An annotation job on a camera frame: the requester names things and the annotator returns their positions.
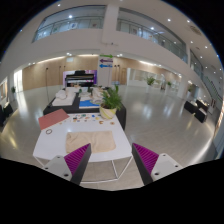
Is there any potted green plant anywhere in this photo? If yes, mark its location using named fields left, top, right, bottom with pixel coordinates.
left=99, top=86, right=122, bottom=120

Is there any white table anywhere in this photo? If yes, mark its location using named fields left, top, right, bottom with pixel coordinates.
left=32, top=112, right=134, bottom=184

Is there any background potted plant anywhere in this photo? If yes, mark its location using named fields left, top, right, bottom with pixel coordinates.
left=146, top=76, right=155, bottom=86

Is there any white column with signs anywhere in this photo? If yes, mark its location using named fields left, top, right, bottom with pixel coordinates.
left=97, top=3, right=119, bottom=87

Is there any black seat right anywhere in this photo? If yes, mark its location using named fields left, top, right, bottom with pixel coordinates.
left=195, top=108, right=207, bottom=123

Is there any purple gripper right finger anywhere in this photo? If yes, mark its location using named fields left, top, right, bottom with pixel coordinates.
left=132, top=143, right=182, bottom=185

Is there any blue board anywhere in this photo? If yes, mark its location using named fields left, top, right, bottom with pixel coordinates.
left=79, top=100, right=99, bottom=109

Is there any black piano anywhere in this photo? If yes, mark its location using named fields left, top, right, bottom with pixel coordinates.
left=65, top=70, right=94, bottom=87

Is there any red mat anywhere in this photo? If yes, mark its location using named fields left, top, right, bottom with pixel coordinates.
left=38, top=109, right=68, bottom=130

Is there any beige towel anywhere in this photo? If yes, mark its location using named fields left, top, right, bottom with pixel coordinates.
left=65, top=131, right=116, bottom=153

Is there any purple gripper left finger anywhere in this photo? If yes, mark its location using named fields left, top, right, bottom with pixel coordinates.
left=43, top=143, right=91, bottom=185

